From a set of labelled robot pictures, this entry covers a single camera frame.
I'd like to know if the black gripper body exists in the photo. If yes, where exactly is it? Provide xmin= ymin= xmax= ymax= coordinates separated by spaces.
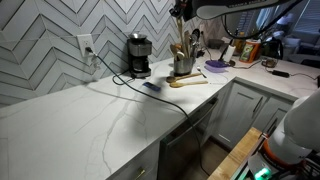
xmin=175 ymin=0 xmax=198 ymax=22

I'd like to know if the wooden spoon in holder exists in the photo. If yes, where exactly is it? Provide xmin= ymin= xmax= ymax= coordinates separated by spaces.
xmin=169 ymin=43 xmax=178 ymax=62

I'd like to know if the metal utensil holder cup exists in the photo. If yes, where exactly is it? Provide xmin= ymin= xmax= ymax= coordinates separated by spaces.
xmin=173 ymin=56 xmax=196 ymax=77

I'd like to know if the small metal spoon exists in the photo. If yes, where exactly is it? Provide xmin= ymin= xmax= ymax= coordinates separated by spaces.
xmin=196 ymin=66 xmax=208 ymax=80

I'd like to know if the paper towel roll holder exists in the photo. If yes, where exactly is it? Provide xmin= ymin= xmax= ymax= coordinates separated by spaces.
xmin=221 ymin=42 xmax=237 ymax=67

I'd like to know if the black ladle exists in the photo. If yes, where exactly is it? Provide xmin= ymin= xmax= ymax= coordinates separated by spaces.
xmin=190 ymin=28 xmax=201 ymax=58

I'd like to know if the tall flat wooden spatula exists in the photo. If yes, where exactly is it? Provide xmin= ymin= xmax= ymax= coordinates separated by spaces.
xmin=184 ymin=30 xmax=191 ymax=60

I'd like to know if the pale plastic spatula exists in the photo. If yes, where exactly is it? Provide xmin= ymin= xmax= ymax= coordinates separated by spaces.
xmin=176 ymin=51 xmax=187 ymax=62

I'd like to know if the grey bowl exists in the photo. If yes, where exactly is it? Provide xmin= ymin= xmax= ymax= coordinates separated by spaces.
xmin=207 ymin=38 xmax=225 ymax=50

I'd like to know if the black steel coffee maker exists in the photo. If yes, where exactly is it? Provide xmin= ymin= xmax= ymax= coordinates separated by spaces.
xmin=126 ymin=31 xmax=153 ymax=80

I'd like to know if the purple lidded container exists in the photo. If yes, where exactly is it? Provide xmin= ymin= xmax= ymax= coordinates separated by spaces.
xmin=204 ymin=59 xmax=230 ymax=74

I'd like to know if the orange and green canister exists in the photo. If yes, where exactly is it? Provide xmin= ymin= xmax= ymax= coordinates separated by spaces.
xmin=238 ymin=38 xmax=262 ymax=64

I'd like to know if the blue rectangular packet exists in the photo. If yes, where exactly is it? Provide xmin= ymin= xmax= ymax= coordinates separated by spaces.
xmin=142 ymin=81 xmax=163 ymax=93

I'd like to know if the black kettle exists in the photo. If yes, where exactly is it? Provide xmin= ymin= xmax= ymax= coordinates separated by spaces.
xmin=261 ymin=35 xmax=285 ymax=61

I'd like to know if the brown round object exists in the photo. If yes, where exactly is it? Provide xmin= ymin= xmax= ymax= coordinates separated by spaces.
xmin=261 ymin=57 xmax=279 ymax=69

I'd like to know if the wide grey cabinet door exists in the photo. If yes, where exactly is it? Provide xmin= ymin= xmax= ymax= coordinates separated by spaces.
xmin=213 ymin=81 xmax=268 ymax=150

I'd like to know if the black power adapter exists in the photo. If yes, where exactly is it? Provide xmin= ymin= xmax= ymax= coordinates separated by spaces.
xmin=271 ymin=69 xmax=291 ymax=79

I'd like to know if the black dishwasher front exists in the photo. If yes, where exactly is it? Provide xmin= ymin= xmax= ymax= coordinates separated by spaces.
xmin=156 ymin=95 xmax=220 ymax=180

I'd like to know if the narrow grey cabinet door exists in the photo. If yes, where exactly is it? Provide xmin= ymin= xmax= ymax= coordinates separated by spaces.
xmin=252 ymin=95 xmax=296 ymax=135

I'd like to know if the wooden board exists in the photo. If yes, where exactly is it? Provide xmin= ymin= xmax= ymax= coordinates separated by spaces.
xmin=207 ymin=126 xmax=265 ymax=180

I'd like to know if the thin black counter cable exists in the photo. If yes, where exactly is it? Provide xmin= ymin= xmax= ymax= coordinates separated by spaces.
xmin=232 ymin=59 xmax=263 ymax=70

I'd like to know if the long black power cable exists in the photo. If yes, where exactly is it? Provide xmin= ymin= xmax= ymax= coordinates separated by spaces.
xmin=85 ymin=46 xmax=212 ymax=177

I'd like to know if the black coffee maker cord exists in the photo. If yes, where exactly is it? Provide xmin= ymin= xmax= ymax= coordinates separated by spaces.
xmin=111 ymin=69 xmax=136 ymax=87

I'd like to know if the grey drawer with brass handle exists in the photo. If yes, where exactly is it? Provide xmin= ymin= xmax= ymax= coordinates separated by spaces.
xmin=108 ymin=142 xmax=161 ymax=180

